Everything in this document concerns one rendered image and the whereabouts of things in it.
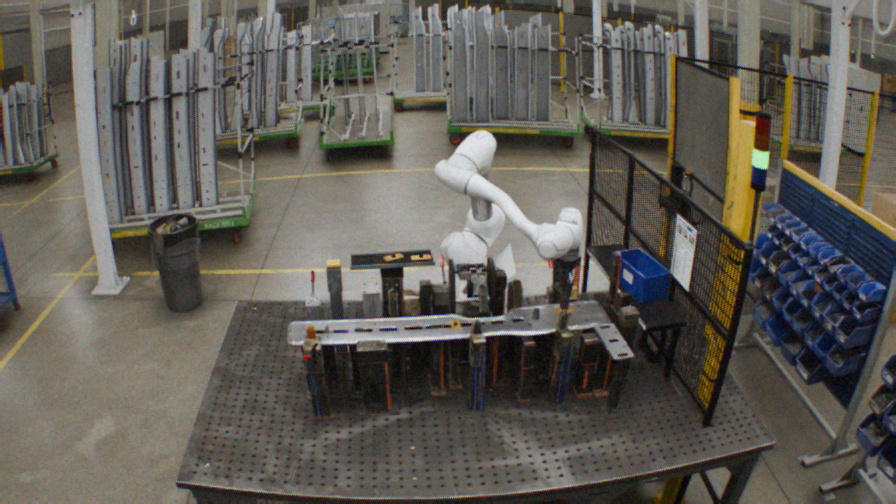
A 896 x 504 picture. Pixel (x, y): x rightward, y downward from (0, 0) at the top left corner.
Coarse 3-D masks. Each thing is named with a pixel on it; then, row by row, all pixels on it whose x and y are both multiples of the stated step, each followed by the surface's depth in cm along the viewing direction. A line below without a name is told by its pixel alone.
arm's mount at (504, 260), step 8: (504, 248) 357; (496, 256) 358; (504, 256) 349; (512, 256) 342; (496, 264) 350; (504, 264) 342; (512, 264) 334; (512, 272) 327; (512, 280) 326; (464, 296) 351; (504, 312) 333
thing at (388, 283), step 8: (384, 272) 300; (392, 272) 301; (400, 272) 302; (384, 280) 302; (392, 280) 303; (400, 280) 304; (384, 288) 304; (400, 288) 305; (384, 296) 305; (400, 296) 307; (384, 304) 307; (400, 304) 308; (384, 312) 309; (400, 312) 310; (384, 328) 317; (392, 352) 317
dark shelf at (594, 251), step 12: (588, 252) 346; (600, 252) 342; (612, 252) 342; (600, 264) 329; (636, 300) 292; (660, 300) 291; (648, 312) 281; (660, 312) 280; (672, 312) 279; (648, 324) 271; (660, 324) 270; (672, 324) 270; (684, 324) 272
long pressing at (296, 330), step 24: (528, 312) 291; (552, 312) 290; (576, 312) 290; (600, 312) 289; (288, 336) 270; (336, 336) 271; (360, 336) 272; (384, 336) 272; (408, 336) 273; (432, 336) 273; (456, 336) 274
